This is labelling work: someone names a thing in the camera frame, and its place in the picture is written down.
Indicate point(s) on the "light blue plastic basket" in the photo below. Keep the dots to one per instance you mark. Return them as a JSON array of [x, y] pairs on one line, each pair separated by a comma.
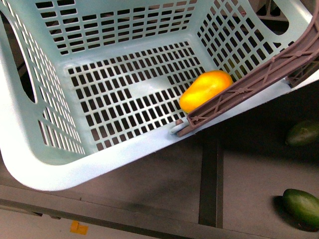
[[107, 76]]

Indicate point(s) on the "brown basket handle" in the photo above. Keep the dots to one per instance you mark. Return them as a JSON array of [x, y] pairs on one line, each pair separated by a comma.
[[296, 66]]

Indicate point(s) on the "orange floor marker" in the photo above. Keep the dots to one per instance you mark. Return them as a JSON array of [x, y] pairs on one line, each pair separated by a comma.
[[78, 228]]

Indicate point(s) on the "yellow mango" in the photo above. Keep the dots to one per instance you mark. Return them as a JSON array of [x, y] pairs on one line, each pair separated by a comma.
[[204, 88]]

